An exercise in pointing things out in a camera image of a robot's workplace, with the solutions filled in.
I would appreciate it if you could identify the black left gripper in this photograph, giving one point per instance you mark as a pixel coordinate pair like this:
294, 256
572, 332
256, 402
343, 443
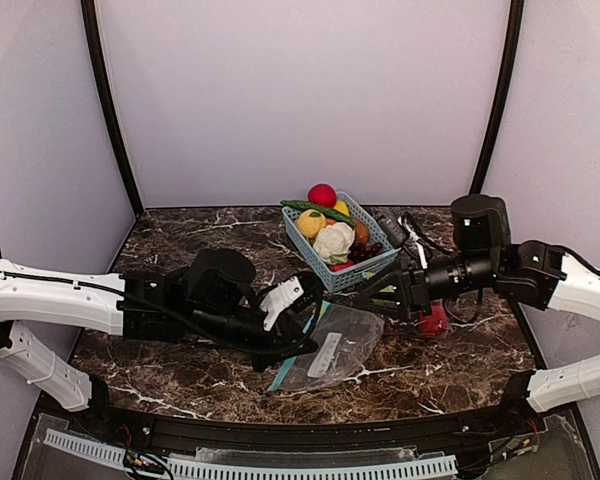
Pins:
290, 335

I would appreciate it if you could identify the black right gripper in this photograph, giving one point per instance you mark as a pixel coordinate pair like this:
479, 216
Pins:
415, 288

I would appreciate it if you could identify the red toy apple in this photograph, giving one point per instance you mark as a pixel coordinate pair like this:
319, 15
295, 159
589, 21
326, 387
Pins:
435, 324

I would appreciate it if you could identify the clear zip bag blue zipper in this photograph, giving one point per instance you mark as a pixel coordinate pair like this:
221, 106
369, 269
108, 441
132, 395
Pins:
409, 323

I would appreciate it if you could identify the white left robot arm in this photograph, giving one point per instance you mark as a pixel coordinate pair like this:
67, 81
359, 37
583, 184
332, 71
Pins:
138, 306

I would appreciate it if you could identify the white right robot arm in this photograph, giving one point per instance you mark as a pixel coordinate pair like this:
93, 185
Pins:
533, 273

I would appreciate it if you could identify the red toy strawberry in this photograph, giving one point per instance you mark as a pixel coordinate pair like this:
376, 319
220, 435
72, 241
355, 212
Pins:
341, 266

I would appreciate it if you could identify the dark purple toy grapes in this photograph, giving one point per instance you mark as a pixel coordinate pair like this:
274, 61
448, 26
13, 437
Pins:
361, 252

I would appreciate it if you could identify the blue perforated plastic basket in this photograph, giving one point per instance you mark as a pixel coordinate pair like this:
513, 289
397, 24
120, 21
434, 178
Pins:
357, 274

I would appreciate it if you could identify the brown toy kiwi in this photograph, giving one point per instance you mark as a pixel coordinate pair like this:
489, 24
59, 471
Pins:
361, 232

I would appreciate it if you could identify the white toy cauliflower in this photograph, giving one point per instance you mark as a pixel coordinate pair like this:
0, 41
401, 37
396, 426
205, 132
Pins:
333, 243

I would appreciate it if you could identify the green toy cucumber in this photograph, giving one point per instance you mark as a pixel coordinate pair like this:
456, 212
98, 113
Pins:
326, 211

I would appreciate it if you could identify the yellow toy lemon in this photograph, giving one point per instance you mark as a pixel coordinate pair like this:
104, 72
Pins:
342, 208

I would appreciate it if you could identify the red toy tomato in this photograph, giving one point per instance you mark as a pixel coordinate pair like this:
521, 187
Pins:
323, 194

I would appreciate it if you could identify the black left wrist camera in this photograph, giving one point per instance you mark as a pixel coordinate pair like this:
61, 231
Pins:
218, 279

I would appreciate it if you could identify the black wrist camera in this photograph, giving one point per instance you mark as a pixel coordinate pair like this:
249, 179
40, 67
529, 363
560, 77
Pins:
480, 224
218, 279

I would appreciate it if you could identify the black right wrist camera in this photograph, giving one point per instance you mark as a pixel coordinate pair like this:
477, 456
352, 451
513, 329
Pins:
480, 224

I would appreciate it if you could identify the white slotted cable duct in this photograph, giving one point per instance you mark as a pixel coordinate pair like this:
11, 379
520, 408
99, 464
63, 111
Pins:
208, 463

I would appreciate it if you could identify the black front frame rail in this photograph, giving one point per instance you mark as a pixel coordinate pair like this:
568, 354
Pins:
560, 444

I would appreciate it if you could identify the black right frame post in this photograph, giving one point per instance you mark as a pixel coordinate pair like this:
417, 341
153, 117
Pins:
505, 74

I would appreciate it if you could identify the black frame post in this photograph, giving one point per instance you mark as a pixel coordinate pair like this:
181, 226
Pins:
505, 74
108, 109

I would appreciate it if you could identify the black left frame post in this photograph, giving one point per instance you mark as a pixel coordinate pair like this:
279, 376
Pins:
108, 109

